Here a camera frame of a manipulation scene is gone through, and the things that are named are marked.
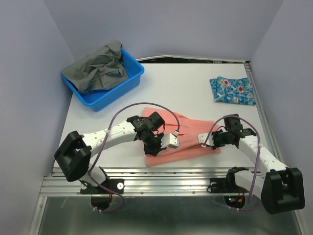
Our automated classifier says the blue floral skirt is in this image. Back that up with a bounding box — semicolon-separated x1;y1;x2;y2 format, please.
209;76;256;106

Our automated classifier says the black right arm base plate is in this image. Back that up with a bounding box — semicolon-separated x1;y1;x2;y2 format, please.
207;178;248;211

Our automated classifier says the pink skirt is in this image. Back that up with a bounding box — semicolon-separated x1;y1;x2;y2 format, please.
143;107;221;167

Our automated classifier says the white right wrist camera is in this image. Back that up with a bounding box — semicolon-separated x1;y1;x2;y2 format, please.
198;133;214;147

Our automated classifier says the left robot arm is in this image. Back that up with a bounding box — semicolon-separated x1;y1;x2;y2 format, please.
54;112;165;193

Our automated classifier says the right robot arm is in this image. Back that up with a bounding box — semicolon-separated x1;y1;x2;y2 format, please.
198;114;305;214

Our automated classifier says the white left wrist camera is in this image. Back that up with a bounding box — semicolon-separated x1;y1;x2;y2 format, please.
160;133;179;149

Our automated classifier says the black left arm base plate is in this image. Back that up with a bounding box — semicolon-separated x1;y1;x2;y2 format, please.
80;179;125;213

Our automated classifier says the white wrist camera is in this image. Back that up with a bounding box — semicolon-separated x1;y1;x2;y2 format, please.
198;133;214;147
160;133;179;149

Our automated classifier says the blue plastic bin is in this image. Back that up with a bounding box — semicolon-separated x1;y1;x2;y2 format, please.
61;48;145;112

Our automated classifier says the grey skirt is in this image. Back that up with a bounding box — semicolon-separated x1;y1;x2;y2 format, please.
62;41;129;94

